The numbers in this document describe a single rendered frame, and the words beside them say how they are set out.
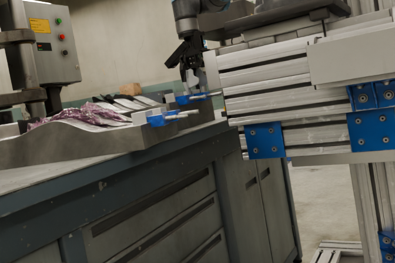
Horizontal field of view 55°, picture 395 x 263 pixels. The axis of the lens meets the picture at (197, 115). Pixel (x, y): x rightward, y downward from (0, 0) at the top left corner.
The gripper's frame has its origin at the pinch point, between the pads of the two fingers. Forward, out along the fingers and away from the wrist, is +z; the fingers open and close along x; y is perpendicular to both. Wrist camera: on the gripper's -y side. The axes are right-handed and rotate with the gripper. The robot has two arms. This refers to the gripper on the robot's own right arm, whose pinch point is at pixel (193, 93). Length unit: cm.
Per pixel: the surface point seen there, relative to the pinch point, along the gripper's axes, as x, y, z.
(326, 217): 126, 2, 90
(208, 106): 5.2, 2.0, 5.3
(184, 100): -13.0, 4.6, 1.5
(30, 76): -8, -72, -19
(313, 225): 113, -3, 90
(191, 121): -7.3, 2.0, 8.8
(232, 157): 14.6, 2.8, 25.5
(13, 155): -56, -19, 7
